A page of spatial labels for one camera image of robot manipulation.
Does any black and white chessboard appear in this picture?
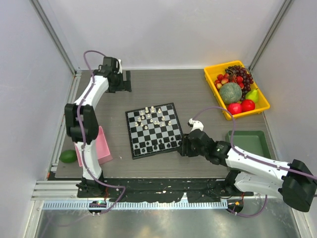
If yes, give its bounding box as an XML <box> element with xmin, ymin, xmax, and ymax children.
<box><xmin>125</xmin><ymin>103</ymin><xmax>183</xmax><ymax>160</ymax></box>

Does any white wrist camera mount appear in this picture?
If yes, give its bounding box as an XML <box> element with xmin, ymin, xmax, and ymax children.
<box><xmin>188</xmin><ymin>119</ymin><xmax>204</xmax><ymax>131</ymax></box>

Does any yellow fruit tray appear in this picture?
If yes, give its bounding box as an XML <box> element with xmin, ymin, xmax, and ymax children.
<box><xmin>204</xmin><ymin>60</ymin><xmax>270</xmax><ymax>120</ymax></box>

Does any green empty tray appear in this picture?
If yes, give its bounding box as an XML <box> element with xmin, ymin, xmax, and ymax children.
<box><xmin>233</xmin><ymin>130</ymin><xmax>271</xmax><ymax>159</ymax></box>

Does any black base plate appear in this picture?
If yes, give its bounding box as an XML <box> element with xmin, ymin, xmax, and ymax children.
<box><xmin>77</xmin><ymin>178</ymin><xmax>254</xmax><ymax>203</ymax></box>

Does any purple grape bunch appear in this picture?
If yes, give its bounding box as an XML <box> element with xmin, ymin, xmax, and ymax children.
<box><xmin>225</xmin><ymin>65</ymin><xmax>254</xmax><ymax>96</ymax></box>

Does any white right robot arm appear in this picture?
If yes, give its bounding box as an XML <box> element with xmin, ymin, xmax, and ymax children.
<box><xmin>178</xmin><ymin>129</ymin><xmax>317</xmax><ymax>212</ymax></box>

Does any aluminium frame rail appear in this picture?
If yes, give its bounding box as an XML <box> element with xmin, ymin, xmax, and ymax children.
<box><xmin>29</xmin><ymin>0</ymin><xmax>82</xmax><ymax>82</ymax></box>

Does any pink open box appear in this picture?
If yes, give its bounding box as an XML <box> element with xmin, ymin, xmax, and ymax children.
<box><xmin>74</xmin><ymin>126</ymin><xmax>113</xmax><ymax>167</ymax></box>

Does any green pear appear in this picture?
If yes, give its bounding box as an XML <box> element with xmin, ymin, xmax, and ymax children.
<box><xmin>245</xmin><ymin>88</ymin><xmax>259</xmax><ymax>103</ymax></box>

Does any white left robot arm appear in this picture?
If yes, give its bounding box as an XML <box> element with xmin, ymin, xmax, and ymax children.
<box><xmin>64</xmin><ymin>57</ymin><xmax>131</xmax><ymax>197</ymax></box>

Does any green melon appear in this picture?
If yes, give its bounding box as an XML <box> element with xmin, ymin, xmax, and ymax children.
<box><xmin>219</xmin><ymin>82</ymin><xmax>242</xmax><ymax>105</ymax></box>

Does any red apple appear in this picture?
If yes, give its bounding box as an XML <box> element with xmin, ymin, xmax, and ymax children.
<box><xmin>227</xmin><ymin>103</ymin><xmax>242</xmax><ymax>115</ymax></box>
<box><xmin>241</xmin><ymin>99</ymin><xmax>256</xmax><ymax>112</ymax></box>

